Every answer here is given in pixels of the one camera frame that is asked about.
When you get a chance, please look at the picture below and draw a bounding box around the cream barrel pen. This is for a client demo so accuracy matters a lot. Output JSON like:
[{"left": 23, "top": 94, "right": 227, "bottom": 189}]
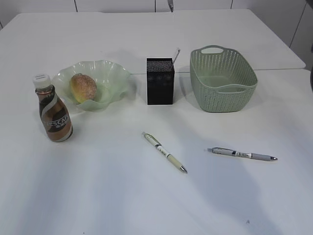
[{"left": 142, "top": 132, "right": 188, "bottom": 174}]

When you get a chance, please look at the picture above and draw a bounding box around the clear plastic ruler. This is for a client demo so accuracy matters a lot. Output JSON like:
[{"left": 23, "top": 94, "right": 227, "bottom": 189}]
[{"left": 169, "top": 47, "right": 180, "bottom": 70}]

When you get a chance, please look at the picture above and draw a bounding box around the golden bread roll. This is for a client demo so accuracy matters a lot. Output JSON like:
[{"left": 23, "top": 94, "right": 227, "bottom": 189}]
[{"left": 70, "top": 73, "right": 97, "bottom": 103}]

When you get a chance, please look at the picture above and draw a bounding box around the brown Nescafe coffee bottle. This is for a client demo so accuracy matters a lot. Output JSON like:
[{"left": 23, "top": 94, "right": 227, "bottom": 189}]
[{"left": 33, "top": 74, "right": 73, "bottom": 142}]

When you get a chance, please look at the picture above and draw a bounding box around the white pen grey grip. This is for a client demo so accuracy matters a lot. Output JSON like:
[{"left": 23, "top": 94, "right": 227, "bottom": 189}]
[{"left": 167, "top": 0, "right": 174, "bottom": 12}]

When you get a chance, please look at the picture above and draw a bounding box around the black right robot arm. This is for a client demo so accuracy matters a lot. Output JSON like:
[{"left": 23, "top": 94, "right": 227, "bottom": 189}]
[{"left": 310, "top": 44, "right": 313, "bottom": 91}]

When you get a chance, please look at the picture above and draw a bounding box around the black mesh pen holder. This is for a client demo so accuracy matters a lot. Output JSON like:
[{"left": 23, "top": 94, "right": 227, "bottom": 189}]
[{"left": 146, "top": 58, "right": 175, "bottom": 105}]

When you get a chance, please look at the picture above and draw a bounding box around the green glass ruffled plate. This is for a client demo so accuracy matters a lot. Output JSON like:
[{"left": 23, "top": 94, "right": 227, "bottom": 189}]
[{"left": 52, "top": 60, "right": 130, "bottom": 111}]

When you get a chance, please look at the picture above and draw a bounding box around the green plastic woven basket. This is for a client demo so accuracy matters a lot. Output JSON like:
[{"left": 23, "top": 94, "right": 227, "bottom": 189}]
[{"left": 190, "top": 45, "right": 258, "bottom": 113}]

